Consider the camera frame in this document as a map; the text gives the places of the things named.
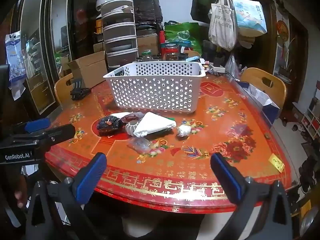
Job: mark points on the red lid glass jar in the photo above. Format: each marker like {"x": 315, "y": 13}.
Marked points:
{"x": 171, "y": 55}

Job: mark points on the green shopping bag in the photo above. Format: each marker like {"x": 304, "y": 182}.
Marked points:
{"x": 190, "y": 30}

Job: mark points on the blue white paper bag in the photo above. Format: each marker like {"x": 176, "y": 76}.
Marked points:
{"x": 257, "y": 97}

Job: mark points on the white bowl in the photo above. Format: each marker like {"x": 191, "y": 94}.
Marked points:
{"x": 103, "y": 1}

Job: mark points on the black plastic bag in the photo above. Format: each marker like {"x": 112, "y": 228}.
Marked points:
{"x": 147, "y": 10}

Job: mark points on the white scalloped plastic item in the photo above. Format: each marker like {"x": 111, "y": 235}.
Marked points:
{"x": 130, "y": 128}

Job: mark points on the clear plastic bag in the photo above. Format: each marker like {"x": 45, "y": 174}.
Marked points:
{"x": 140, "y": 145}

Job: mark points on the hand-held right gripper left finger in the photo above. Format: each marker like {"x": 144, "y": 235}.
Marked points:
{"x": 90, "y": 177}

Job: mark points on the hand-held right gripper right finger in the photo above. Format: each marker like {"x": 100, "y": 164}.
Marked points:
{"x": 227, "y": 177}

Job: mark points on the open cardboard box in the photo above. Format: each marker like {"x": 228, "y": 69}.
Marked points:
{"x": 92, "y": 67}

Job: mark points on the white cloth bag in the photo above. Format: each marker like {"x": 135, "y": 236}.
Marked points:
{"x": 152, "y": 125}

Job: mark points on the blue printed tote bag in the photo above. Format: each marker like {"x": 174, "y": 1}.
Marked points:
{"x": 250, "y": 17}

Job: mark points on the dark patterned pouch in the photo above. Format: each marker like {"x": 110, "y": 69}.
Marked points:
{"x": 108, "y": 127}

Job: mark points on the white plastic bundle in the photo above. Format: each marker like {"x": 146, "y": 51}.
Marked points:
{"x": 183, "y": 131}

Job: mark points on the person's left hand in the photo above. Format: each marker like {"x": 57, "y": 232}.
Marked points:
{"x": 18, "y": 196}

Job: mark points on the red round wall ornament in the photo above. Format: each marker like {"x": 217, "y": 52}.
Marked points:
{"x": 282, "y": 30}

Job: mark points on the blue hanging packet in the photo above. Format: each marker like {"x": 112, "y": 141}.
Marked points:
{"x": 15, "y": 55}

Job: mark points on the white cube shelf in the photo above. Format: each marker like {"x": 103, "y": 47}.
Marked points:
{"x": 311, "y": 123}

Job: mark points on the yellow sticker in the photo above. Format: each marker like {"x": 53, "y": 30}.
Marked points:
{"x": 276, "y": 162}

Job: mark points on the white canvas tote bag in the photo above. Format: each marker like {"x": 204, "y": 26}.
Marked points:
{"x": 222, "y": 25}

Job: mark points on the mirrored cabinet door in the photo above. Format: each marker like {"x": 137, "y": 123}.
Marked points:
{"x": 61, "y": 30}
{"x": 37, "y": 55}

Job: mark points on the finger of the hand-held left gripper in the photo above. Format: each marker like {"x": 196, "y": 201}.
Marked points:
{"x": 61, "y": 132}
{"x": 37, "y": 125}

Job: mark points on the white perforated plastic basket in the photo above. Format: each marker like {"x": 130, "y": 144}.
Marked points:
{"x": 155, "y": 90}

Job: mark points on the black hanging bag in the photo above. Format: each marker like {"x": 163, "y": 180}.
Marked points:
{"x": 198, "y": 7}

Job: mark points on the black folding stand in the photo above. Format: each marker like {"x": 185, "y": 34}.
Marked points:
{"x": 80, "y": 92}

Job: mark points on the closed brown cardboard box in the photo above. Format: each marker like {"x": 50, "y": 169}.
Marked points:
{"x": 147, "y": 43}

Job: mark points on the stacked plastic drawer unit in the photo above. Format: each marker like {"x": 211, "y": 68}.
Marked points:
{"x": 120, "y": 40}

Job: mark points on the white red patterned cloth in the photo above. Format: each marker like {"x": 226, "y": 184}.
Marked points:
{"x": 132, "y": 116}

